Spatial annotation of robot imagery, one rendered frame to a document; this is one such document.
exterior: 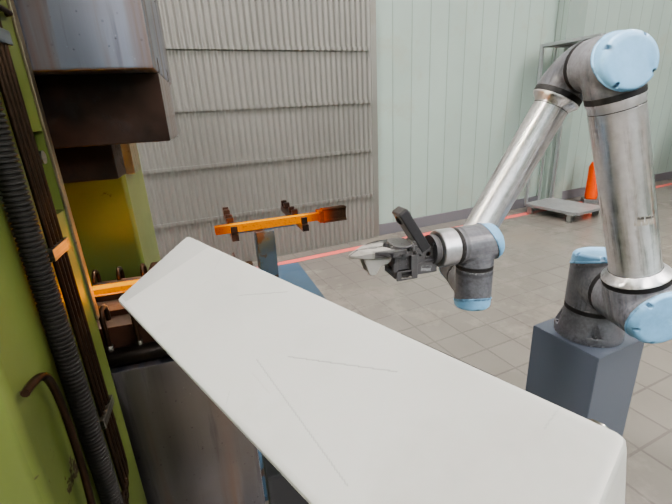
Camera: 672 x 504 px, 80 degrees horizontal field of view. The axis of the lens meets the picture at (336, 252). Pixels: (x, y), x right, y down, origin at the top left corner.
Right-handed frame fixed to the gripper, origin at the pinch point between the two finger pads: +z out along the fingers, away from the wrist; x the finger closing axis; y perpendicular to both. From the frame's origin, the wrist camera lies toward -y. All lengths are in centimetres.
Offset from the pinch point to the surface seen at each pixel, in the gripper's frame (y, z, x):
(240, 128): -20, 1, 285
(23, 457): -2, 48, -44
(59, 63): -37, 44, -18
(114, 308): 1.0, 47.7, -7.1
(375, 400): -18, 22, -67
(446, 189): 61, -223, 322
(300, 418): -17, 25, -66
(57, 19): -42, 43, -18
